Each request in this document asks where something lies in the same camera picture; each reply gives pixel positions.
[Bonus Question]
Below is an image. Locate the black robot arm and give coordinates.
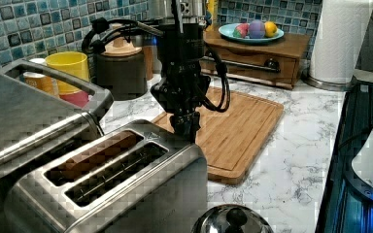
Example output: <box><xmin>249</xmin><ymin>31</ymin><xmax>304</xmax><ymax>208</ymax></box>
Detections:
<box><xmin>151</xmin><ymin>0</ymin><xmax>210</xmax><ymax>143</ymax></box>

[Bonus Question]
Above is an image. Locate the silver two-slot toaster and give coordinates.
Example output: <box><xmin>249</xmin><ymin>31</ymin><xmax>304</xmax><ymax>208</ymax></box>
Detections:
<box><xmin>4</xmin><ymin>119</ymin><xmax>207</xmax><ymax>233</ymax></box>

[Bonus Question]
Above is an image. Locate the bamboo cutting board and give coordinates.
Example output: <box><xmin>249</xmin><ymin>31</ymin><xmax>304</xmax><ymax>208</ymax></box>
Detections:
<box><xmin>152</xmin><ymin>84</ymin><xmax>285</xmax><ymax>186</ymax></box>

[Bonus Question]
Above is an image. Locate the orange can with white lid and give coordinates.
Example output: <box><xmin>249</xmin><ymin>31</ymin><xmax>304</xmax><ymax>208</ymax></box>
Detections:
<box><xmin>23</xmin><ymin>72</ymin><xmax>58</xmax><ymax>97</ymax></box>

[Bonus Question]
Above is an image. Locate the purple toy fruit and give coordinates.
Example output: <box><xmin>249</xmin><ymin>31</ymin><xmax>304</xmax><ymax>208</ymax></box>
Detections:
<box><xmin>249</xmin><ymin>20</ymin><xmax>265</xmax><ymax>39</ymax></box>

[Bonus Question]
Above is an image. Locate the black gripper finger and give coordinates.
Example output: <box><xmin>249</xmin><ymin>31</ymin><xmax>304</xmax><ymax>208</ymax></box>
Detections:
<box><xmin>170</xmin><ymin>115</ymin><xmax>188</xmax><ymax>136</ymax></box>
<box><xmin>188</xmin><ymin>112</ymin><xmax>200</xmax><ymax>143</ymax></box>

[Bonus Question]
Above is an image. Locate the white paper towel roll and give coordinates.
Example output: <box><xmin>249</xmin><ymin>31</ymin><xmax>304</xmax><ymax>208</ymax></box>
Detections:
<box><xmin>309</xmin><ymin>0</ymin><xmax>373</xmax><ymax>84</ymax></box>

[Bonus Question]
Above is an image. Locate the yellow toy lemon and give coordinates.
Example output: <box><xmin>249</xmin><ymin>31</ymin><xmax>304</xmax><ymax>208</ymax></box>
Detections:
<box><xmin>264</xmin><ymin>21</ymin><xmax>278</xmax><ymax>38</ymax></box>

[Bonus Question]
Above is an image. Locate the light blue plate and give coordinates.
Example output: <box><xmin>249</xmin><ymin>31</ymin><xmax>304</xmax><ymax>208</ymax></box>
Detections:
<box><xmin>218</xmin><ymin>23</ymin><xmax>285</xmax><ymax>45</ymax></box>

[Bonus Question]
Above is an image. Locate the red toy strawberry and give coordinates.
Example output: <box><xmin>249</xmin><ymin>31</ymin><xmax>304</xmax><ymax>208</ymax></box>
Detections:
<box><xmin>232</xmin><ymin>23</ymin><xmax>249</xmax><ymax>38</ymax></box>

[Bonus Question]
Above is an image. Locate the brown wooden utensil holder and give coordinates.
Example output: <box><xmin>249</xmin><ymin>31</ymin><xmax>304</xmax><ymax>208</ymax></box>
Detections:
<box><xmin>143</xmin><ymin>46</ymin><xmax>153</xmax><ymax>81</ymax></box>

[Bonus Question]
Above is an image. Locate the red plastic cup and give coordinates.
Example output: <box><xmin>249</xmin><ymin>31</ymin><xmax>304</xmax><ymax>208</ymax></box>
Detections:
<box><xmin>60</xmin><ymin>91</ymin><xmax>88</xmax><ymax>107</ymax></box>

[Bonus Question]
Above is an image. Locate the dark canister with wooden lid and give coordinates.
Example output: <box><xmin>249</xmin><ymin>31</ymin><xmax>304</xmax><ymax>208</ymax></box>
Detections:
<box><xmin>94</xmin><ymin>37</ymin><xmax>147</xmax><ymax>101</ymax></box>

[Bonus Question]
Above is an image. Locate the yellow plastic cup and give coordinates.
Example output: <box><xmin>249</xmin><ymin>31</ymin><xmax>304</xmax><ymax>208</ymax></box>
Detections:
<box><xmin>45</xmin><ymin>51</ymin><xmax>89</xmax><ymax>82</ymax></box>

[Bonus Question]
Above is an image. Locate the yellow cereal box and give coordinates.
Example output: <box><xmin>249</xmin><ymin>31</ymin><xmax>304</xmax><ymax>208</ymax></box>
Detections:
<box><xmin>205</xmin><ymin>0</ymin><xmax>218</xmax><ymax>31</ymax></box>

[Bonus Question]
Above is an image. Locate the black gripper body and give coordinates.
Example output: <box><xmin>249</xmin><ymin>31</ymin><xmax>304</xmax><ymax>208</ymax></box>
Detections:
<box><xmin>151</xmin><ymin>23</ymin><xmax>207</xmax><ymax>115</ymax></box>

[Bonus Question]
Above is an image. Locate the brown toast slice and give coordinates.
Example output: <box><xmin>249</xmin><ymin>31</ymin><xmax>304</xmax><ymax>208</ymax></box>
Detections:
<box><xmin>46</xmin><ymin>131</ymin><xmax>141</xmax><ymax>185</ymax></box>

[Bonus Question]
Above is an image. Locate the wooden drawer box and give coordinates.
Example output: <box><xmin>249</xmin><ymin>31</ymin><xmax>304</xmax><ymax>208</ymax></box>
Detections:
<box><xmin>204</xmin><ymin>31</ymin><xmax>310</xmax><ymax>89</ymax></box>

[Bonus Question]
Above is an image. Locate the stainless steel toaster oven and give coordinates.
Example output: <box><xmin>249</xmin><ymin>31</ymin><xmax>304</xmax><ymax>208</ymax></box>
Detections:
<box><xmin>0</xmin><ymin>60</ymin><xmax>114</xmax><ymax>233</ymax></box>

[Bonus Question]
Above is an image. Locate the shiny steel kettle lid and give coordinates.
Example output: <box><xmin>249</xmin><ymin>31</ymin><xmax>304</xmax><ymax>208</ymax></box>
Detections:
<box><xmin>191</xmin><ymin>204</ymin><xmax>274</xmax><ymax>233</ymax></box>

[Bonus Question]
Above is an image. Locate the silver paper towel holder base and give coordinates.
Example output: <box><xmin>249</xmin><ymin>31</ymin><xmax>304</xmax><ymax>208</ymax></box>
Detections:
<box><xmin>300</xmin><ymin>69</ymin><xmax>357</xmax><ymax>92</ymax></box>

